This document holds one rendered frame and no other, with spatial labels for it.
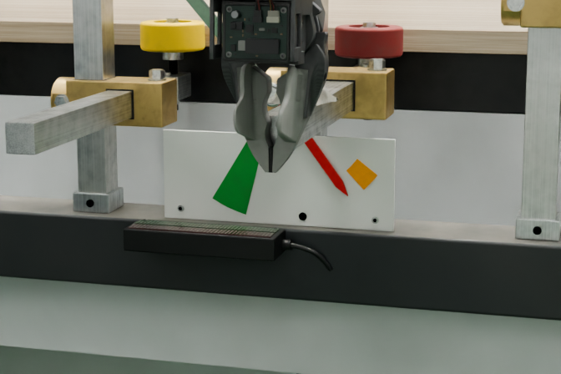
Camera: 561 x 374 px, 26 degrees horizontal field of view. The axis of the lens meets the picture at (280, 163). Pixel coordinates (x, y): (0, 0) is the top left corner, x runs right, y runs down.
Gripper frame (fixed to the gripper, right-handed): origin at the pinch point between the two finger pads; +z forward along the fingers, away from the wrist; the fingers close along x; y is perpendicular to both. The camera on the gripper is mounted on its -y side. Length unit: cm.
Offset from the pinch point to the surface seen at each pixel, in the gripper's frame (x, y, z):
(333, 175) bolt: -0.6, -25.8, 5.7
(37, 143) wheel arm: -23.5, -2.2, 0.3
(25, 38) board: -47, -47, -7
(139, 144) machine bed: -32, -49, 7
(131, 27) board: -32, -47, -9
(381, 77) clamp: 4.3, -25.9, -5.0
